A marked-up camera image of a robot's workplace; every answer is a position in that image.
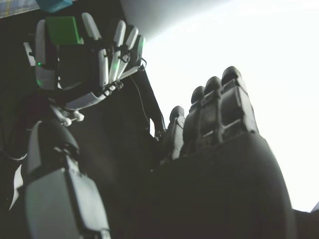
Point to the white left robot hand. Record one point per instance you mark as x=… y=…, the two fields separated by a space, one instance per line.
x=211 y=186

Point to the green number 7 cube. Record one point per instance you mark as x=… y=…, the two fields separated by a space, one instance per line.
x=63 y=30

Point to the blue letter K cube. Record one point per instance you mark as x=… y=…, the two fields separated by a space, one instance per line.
x=53 y=5

